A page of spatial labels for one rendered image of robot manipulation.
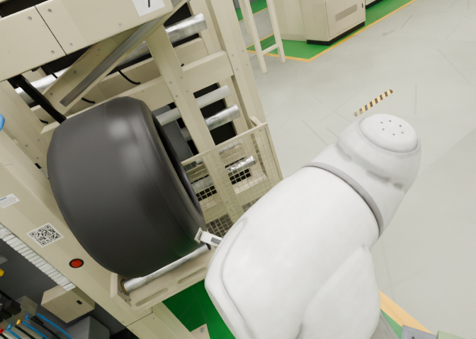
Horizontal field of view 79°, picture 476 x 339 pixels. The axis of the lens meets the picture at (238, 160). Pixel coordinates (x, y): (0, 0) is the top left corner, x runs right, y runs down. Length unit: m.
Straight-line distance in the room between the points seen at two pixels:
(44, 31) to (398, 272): 2.02
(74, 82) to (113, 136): 0.48
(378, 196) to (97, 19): 0.97
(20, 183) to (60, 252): 0.28
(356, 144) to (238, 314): 0.22
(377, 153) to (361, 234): 0.09
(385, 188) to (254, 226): 0.16
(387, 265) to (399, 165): 1.71
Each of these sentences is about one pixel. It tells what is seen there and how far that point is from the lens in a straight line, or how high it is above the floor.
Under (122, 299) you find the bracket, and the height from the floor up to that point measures 0.91.
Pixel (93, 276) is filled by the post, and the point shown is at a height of 0.97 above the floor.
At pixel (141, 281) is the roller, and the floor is 0.91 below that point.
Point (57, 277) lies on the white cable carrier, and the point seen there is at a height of 1.03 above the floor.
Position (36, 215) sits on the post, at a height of 1.30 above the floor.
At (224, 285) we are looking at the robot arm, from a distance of 0.31.
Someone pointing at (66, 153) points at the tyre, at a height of 1.46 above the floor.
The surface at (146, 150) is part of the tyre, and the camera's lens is 0.82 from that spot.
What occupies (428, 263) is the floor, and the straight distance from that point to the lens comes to 2.10.
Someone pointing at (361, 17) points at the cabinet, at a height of 0.17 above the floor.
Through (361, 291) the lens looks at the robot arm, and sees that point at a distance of 0.36.
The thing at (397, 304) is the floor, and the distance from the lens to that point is 1.95.
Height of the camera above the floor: 1.75
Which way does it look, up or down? 35 degrees down
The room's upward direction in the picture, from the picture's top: 21 degrees counter-clockwise
